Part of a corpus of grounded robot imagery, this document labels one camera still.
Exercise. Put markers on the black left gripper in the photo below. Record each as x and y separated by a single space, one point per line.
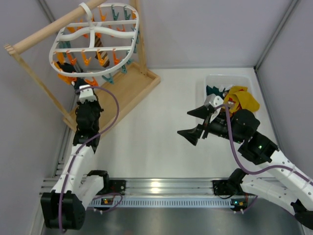
78 83

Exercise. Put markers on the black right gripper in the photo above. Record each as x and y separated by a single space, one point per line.
203 127

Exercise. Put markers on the large mustard yellow sock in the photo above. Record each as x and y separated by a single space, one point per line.
238 98

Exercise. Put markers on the dark navy sock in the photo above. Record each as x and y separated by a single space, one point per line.
78 83
66 67

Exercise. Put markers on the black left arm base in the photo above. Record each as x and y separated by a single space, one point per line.
117 186

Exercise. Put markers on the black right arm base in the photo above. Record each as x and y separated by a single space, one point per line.
226 188

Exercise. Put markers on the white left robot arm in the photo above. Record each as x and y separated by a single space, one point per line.
64 207

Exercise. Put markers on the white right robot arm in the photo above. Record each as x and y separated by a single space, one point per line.
263 169

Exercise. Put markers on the white round clip hanger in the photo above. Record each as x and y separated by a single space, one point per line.
116 20

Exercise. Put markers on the dark green sock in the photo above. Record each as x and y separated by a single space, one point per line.
216 91

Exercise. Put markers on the wooden drying rack stand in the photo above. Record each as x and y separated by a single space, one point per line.
132 84

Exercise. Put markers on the brown striped sock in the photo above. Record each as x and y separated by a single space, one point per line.
102 56

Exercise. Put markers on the white plastic basket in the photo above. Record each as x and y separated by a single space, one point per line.
227 81

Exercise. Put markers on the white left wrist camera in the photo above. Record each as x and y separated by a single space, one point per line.
86 94

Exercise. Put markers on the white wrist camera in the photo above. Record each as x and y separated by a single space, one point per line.
86 94
214 101

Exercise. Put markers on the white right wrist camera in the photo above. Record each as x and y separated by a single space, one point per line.
214 101

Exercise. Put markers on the aluminium mounting rail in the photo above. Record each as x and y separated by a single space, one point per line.
191 193

